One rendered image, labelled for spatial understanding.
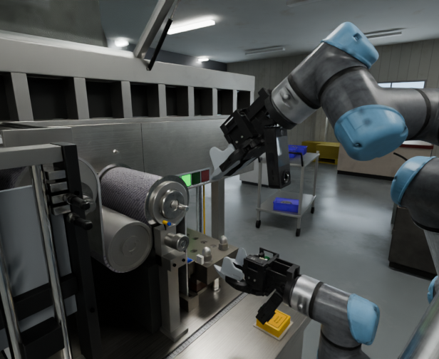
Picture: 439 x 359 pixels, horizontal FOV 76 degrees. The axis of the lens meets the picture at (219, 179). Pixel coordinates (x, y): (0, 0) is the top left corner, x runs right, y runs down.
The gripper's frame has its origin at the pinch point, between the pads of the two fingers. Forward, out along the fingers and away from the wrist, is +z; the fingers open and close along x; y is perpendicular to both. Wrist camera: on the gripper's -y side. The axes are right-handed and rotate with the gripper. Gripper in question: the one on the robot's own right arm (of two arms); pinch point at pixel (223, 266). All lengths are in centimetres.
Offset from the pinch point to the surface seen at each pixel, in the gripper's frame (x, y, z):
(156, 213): 10.9, 14.9, 12.5
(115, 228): 20.9, 13.8, 14.5
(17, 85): 26, 45, 47
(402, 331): -154, -109, -33
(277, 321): -9.2, -16.6, -11.6
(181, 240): 10.2, 9.9, 4.5
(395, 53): -852, 179, 116
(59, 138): 31.3, 35.0, 10.5
